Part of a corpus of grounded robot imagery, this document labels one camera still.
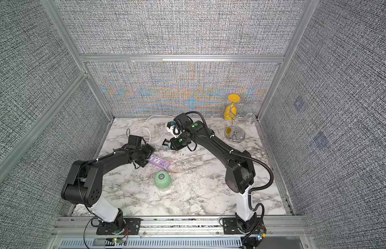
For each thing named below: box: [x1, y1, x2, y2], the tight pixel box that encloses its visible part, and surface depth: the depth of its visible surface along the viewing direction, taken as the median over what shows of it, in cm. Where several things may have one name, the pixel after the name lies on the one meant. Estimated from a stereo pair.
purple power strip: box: [145, 155, 171, 170], surface depth 95 cm
